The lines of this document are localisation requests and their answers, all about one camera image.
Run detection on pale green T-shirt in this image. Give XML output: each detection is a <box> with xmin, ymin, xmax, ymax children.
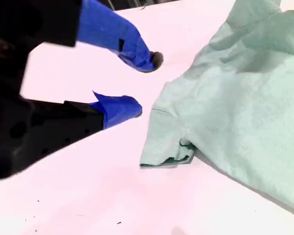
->
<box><xmin>139</xmin><ymin>0</ymin><xmax>294</xmax><ymax>216</ymax></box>

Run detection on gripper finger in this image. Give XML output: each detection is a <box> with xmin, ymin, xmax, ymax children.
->
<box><xmin>36</xmin><ymin>0</ymin><xmax>164</xmax><ymax>73</ymax></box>
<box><xmin>0</xmin><ymin>90</ymin><xmax>143</xmax><ymax>172</ymax></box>

